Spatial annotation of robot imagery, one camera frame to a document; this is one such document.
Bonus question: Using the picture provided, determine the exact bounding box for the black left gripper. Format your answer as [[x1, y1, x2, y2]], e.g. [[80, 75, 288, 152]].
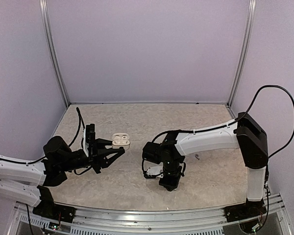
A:
[[60, 138, 124, 173]]

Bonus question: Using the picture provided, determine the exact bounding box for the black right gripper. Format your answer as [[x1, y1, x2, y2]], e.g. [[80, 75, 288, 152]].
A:
[[158, 159, 182, 191]]

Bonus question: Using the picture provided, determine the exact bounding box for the white earbud charging case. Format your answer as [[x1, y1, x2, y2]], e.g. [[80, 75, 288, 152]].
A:
[[112, 133, 130, 150]]

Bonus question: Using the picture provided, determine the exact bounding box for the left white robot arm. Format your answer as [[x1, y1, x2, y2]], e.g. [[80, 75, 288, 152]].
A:
[[0, 136, 130, 218]]

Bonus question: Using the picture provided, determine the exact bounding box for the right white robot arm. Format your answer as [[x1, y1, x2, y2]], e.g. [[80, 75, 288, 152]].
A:
[[142, 112, 269, 217]]

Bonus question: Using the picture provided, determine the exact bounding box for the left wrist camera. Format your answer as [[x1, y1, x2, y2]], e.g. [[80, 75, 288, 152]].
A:
[[82, 123, 96, 157]]

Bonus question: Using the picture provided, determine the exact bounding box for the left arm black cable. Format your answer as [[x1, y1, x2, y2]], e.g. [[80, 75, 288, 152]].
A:
[[67, 107, 86, 147]]

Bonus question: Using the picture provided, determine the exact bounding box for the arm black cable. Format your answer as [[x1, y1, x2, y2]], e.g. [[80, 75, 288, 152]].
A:
[[232, 85, 294, 160], [67, 107, 86, 147]]

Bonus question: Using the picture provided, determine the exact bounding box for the front aluminium rail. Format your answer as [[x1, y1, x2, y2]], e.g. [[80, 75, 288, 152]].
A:
[[7, 192, 291, 235]]

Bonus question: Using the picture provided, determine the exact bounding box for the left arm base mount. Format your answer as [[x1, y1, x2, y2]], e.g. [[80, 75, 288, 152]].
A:
[[32, 186, 76, 223]]

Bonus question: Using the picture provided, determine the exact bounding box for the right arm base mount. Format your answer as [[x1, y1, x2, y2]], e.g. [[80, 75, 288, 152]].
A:
[[224, 199, 267, 223]]

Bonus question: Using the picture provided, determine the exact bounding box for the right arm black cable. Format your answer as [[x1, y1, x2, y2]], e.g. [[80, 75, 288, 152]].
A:
[[232, 85, 294, 160]]

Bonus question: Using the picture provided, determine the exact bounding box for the left aluminium frame post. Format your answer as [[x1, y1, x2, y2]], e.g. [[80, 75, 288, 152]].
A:
[[39, 0, 71, 109]]

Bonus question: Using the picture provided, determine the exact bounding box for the aluminium frame post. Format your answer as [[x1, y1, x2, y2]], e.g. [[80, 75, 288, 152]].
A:
[[227, 0, 257, 109], [39, 0, 71, 109]]

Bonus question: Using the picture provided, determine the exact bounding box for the right aluminium frame post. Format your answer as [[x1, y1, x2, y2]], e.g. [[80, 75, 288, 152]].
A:
[[227, 0, 257, 109]]

